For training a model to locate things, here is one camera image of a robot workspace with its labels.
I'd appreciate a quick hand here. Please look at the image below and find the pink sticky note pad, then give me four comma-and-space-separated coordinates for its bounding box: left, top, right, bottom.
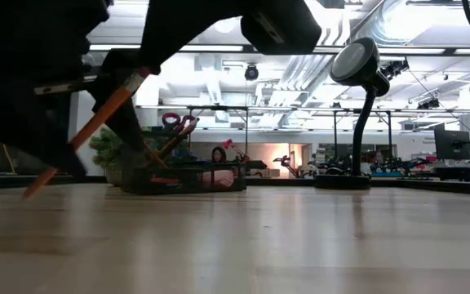
202, 169, 236, 189

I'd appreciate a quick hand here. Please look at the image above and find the black mesh desk organizer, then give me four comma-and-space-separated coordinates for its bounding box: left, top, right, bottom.
119, 127, 249, 195

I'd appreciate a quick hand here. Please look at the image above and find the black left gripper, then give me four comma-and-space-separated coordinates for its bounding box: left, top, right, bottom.
0, 0, 109, 179

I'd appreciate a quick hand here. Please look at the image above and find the pink background desk lamp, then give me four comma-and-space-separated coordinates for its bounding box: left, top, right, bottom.
220, 138, 251, 164

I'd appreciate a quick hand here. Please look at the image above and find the person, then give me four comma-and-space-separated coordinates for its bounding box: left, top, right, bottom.
211, 145, 228, 165

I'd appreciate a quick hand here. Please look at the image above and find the black computer monitor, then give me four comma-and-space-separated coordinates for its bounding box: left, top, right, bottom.
433, 129, 470, 161

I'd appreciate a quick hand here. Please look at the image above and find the black ceiling spotlight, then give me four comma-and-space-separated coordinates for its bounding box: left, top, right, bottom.
243, 63, 260, 82

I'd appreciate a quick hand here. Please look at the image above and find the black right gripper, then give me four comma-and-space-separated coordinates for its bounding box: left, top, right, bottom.
136, 0, 322, 77

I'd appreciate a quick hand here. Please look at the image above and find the small green potted plant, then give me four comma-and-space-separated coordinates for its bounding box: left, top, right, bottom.
88, 126, 138, 188

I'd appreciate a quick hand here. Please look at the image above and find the black aluminium table frame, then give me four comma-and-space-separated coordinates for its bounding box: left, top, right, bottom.
0, 174, 470, 197

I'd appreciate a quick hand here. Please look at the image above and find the black gooseneck desk lamp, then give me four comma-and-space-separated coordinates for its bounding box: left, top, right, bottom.
314, 37, 392, 190

